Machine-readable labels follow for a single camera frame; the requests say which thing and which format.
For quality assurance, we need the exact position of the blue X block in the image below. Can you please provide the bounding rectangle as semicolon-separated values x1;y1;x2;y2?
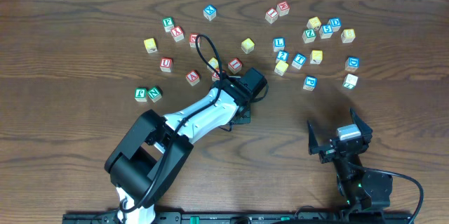
203;5;217;21

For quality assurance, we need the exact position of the red block far right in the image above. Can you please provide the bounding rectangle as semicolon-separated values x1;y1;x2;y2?
276;1;290;17

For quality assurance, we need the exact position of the blue d block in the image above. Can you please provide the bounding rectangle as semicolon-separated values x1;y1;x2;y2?
344;57;360;72
328;18;342;32

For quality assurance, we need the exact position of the yellow block by 2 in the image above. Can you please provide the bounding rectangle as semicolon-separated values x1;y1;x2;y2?
274;60;289;76

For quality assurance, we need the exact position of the red i block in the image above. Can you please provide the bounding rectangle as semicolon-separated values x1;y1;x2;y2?
265;8;279;24
228;58;243;74

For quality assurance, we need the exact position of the blue D block far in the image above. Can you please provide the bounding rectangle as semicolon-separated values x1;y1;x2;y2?
328;18;342;32

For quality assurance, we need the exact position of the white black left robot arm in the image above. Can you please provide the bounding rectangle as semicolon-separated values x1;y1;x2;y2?
105;74;267;223

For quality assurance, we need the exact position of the red I block far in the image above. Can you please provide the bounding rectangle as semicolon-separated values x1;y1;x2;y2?
265;8;279;24

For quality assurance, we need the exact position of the blue L block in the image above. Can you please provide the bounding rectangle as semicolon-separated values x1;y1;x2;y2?
273;37;286;52

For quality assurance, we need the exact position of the blue 2 block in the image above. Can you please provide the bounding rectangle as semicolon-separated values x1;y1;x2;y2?
276;51;289;63

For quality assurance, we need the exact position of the green N block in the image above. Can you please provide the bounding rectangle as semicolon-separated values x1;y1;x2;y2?
147;86;162;103

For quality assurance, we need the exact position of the green F block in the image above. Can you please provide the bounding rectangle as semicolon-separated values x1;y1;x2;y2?
162;17;175;32

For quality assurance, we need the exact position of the green Z block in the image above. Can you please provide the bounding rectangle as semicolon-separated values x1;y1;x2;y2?
302;29;316;44

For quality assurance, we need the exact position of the blue T block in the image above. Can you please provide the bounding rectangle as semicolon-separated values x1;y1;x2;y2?
292;53;307;70

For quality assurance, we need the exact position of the yellow block far left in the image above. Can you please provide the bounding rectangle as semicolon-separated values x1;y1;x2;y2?
144;38;158;53

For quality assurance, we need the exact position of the green 7 block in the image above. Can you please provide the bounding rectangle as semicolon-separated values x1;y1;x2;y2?
342;74;358;89

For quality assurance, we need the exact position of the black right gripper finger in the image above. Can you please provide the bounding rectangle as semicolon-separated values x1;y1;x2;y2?
307;121;331;155
349;108;373;143

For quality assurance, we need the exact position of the blue P block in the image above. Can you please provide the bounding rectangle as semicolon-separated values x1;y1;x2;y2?
303;76;317;91

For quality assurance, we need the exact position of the yellow hammer block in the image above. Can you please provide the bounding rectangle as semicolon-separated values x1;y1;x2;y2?
310;50;323;65

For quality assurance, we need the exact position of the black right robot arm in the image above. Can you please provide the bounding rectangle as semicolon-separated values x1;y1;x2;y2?
307;110;393;212

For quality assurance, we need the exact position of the yellow block by Z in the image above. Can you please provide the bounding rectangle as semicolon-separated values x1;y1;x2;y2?
307;17;321;31

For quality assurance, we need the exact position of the red X block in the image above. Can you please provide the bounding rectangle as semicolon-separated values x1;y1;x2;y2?
170;26;185;42

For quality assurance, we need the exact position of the red A block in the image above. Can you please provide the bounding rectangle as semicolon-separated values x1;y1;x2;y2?
186;70;201;86

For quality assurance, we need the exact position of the blue 5 block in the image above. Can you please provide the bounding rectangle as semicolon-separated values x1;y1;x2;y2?
319;25;333;39

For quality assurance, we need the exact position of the red U block left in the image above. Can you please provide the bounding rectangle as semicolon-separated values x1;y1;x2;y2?
160;58;173;72

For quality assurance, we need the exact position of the yellow B-side block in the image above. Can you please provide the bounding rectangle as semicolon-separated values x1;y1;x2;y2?
341;29;356;44

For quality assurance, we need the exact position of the blue D block near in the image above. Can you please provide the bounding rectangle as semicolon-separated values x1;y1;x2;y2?
344;57;360;72

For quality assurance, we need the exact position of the red u block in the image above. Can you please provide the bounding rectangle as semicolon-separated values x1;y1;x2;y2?
160;58;173;72
211;72;220;81

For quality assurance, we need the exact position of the red E block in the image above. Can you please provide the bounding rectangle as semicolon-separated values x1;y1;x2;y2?
189;33;201;48

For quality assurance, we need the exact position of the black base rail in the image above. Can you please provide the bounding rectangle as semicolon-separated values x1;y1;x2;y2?
62;210;413;224

